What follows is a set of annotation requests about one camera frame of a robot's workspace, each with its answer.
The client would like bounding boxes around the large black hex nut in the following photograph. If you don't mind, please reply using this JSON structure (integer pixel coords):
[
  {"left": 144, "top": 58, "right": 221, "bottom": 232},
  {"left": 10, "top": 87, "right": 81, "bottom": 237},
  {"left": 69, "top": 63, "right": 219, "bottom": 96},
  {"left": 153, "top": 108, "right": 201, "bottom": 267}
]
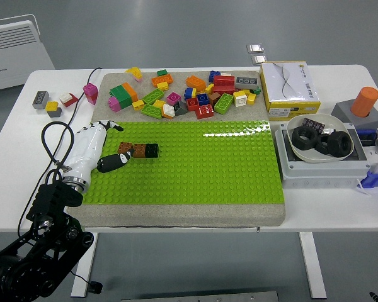
[
  {"left": 291, "top": 126, "right": 319, "bottom": 149},
  {"left": 326, "top": 130, "right": 354, "bottom": 158}
]

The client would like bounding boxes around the pink building brick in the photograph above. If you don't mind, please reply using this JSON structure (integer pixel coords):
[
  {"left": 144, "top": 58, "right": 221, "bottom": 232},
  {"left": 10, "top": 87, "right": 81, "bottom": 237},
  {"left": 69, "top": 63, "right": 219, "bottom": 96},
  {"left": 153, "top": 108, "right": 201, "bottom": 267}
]
[{"left": 107, "top": 96, "right": 123, "bottom": 113}]

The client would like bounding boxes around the large dark green brick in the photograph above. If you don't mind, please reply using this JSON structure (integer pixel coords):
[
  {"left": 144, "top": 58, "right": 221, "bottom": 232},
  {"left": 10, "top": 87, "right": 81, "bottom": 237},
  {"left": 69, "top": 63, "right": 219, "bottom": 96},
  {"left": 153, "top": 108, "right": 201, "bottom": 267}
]
[{"left": 109, "top": 84, "right": 134, "bottom": 110}]

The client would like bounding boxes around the purple circuit board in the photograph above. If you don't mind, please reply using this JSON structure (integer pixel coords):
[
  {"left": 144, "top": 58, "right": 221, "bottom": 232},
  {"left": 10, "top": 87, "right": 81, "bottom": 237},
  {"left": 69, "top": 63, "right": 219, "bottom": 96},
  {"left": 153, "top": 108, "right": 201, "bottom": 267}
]
[{"left": 302, "top": 117, "right": 326, "bottom": 131}]

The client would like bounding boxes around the grey-brown foam mat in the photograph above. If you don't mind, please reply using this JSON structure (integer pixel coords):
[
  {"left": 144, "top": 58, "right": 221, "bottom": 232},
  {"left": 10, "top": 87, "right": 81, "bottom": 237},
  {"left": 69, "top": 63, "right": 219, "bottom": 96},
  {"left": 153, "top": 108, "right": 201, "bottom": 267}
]
[{"left": 66, "top": 70, "right": 287, "bottom": 228}]

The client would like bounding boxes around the orange cylinder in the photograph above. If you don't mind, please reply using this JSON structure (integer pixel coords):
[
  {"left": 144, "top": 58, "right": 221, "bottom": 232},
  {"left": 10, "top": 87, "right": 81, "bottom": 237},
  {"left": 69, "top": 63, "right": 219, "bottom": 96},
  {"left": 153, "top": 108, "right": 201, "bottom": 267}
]
[{"left": 350, "top": 86, "right": 378, "bottom": 118}]

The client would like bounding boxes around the large orange brick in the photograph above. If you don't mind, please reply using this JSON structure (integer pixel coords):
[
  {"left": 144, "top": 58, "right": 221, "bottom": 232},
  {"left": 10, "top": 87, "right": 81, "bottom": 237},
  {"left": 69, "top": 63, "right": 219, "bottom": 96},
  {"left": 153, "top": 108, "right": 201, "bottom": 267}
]
[{"left": 121, "top": 81, "right": 140, "bottom": 103}]

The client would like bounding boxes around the grey block with hole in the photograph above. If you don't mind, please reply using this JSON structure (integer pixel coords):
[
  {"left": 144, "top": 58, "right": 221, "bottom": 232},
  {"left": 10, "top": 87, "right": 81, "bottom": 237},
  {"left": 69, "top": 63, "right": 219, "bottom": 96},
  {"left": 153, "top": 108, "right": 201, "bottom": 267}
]
[{"left": 330, "top": 99, "right": 378, "bottom": 130}]

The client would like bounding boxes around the large red brick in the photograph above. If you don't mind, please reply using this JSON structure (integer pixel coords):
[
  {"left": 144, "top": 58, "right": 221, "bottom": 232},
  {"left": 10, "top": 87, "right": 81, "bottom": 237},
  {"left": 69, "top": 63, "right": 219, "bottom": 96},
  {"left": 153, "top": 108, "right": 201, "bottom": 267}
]
[{"left": 212, "top": 74, "right": 236, "bottom": 95}]

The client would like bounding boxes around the black building brick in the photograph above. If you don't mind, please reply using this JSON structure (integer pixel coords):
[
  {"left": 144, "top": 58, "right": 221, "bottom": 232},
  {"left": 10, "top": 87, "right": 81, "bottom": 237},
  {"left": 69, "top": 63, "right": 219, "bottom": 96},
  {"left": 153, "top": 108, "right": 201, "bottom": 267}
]
[{"left": 144, "top": 143, "right": 160, "bottom": 159}]

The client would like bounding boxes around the magenta building brick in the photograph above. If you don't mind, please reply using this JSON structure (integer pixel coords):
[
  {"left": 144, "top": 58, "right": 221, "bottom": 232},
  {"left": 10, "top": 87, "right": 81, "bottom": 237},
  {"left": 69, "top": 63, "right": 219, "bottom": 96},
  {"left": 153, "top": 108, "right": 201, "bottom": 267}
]
[{"left": 166, "top": 91, "right": 183, "bottom": 106}]

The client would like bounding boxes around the light grey junction box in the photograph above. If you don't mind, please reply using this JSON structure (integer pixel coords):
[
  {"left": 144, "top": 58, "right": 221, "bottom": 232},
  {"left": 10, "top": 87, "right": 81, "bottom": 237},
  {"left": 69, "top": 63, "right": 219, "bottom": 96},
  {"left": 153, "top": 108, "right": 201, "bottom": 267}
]
[{"left": 274, "top": 121, "right": 372, "bottom": 189}]

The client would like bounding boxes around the white bowl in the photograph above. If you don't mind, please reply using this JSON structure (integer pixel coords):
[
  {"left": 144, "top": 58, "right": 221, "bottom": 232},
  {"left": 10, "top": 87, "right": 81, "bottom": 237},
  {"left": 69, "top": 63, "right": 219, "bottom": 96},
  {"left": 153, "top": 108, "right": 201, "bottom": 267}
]
[{"left": 285, "top": 113, "right": 356, "bottom": 164}]

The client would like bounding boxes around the dark blue plastic part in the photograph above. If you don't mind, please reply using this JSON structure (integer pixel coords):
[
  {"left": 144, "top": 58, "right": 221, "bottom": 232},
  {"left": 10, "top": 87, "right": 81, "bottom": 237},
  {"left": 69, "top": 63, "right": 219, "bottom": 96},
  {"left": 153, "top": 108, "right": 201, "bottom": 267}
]
[{"left": 358, "top": 128, "right": 378, "bottom": 146}]

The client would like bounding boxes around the lime green long brick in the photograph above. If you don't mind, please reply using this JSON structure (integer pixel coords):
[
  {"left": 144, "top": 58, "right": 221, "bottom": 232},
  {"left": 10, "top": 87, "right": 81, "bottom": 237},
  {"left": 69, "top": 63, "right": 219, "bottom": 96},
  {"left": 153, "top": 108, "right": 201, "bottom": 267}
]
[
  {"left": 214, "top": 92, "right": 234, "bottom": 116},
  {"left": 141, "top": 87, "right": 166, "bottom": 106},
  {"left": 140, "top": 103, "right": 163, "bottom": 120}
]

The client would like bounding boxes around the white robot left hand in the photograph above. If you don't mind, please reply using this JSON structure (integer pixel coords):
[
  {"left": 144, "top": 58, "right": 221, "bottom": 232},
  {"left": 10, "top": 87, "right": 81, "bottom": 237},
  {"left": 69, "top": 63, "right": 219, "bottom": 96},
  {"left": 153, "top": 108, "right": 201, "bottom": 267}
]
[{"left": 63, "top": 120, "right": 135, "bottom": 182}]

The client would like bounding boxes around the white table leg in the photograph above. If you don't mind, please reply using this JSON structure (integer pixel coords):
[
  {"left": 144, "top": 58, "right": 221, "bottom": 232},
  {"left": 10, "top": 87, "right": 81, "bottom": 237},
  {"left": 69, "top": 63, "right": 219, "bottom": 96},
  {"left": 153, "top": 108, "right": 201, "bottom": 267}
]
[
  {"left": 69, "top": 232, "right": 99, "bottom": 298},
  {"left": 298, "top": 232, "right": 328, "bottom": 299}
]

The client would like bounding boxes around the tall pink brick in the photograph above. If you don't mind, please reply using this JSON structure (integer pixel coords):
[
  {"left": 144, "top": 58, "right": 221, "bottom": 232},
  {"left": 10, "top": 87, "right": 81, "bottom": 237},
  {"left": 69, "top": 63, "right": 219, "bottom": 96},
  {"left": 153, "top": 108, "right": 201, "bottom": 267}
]
[{"left": 83, "top": 82, "right": 100, "bottom": 106}]

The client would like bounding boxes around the orange building brick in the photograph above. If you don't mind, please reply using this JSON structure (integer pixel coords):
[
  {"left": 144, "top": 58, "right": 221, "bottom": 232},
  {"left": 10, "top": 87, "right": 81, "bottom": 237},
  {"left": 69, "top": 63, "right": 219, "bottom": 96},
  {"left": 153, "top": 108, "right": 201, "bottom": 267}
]
[
  {"left": 151, "top": 74, "right": 174, "bottom": 88},
  {"left": 185, "top": 75, "right": 207, "bottom": 93}
]

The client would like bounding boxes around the white cable tie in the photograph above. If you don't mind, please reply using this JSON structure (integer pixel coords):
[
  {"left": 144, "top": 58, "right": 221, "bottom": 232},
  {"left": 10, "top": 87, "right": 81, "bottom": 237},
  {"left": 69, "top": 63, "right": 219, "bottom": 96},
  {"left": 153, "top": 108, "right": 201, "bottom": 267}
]
[{"left": 355, "top": 178, "right": 373, "bottom": 196}]

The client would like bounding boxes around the grey sloped brick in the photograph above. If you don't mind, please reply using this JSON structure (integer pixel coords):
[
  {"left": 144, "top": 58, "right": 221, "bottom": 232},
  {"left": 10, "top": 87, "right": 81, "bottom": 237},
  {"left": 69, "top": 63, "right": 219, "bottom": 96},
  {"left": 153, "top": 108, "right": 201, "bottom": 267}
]
[{"left": 173, "top": 100, "right": 189, "bottom": 116}]

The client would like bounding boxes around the grey three-hole brick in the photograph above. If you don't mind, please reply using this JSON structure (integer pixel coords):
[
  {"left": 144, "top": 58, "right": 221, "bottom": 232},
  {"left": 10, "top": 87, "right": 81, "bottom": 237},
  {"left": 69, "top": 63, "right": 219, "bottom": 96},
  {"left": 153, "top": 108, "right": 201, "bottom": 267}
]
[
  {"left": 234, "top": 76, "right": 260, "bottom": 91},
  {"left": 31, "top": 90, "right": 50, "bottom": 110}
]

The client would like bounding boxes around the black floor cable with plug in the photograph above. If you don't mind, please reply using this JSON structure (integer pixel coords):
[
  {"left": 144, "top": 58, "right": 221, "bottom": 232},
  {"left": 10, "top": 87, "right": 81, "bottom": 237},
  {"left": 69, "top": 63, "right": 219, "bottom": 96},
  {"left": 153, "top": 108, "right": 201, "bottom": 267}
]
[{"left": 71, "top": 271, "right": 103, "bottom": 294}]

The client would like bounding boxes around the white and yellow cardboard box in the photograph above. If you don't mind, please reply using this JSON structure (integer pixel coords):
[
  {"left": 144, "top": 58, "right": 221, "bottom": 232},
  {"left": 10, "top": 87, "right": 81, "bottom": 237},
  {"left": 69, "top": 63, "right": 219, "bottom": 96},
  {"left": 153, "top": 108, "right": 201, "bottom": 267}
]
[{"left": 258, "top": 60, "right": 321, "bottom": 121}]

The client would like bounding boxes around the thin black table cable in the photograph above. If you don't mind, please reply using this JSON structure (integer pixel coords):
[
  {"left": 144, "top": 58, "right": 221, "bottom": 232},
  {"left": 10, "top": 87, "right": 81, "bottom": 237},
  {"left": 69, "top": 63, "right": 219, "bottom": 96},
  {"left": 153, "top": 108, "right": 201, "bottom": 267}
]
[{"left": 67, "top": 67, "right": 103, "bottom": 126}]

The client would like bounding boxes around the white panel heater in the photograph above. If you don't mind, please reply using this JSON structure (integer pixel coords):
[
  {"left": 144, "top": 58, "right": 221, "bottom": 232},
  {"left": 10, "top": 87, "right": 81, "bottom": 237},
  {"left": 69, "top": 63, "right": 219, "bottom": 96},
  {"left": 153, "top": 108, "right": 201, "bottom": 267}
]
[{"left": 0, "top": 14, "right": 56, "bottom": 94}]

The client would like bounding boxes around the green studded baseplate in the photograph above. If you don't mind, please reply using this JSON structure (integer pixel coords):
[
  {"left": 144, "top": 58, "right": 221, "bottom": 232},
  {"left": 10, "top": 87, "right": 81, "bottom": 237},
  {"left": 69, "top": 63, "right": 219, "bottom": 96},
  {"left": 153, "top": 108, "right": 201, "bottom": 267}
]
[{"left": 81, "top": 120, "right": 287, "bottom": 205}]

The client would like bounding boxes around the small black hex nut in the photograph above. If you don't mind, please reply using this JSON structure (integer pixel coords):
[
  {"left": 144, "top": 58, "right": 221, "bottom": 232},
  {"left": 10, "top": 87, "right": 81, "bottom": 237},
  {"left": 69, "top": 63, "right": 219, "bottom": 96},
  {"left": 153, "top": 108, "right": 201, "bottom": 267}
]
[{"left": 314, "top": 133, "right": 331, "bottom": 155}]

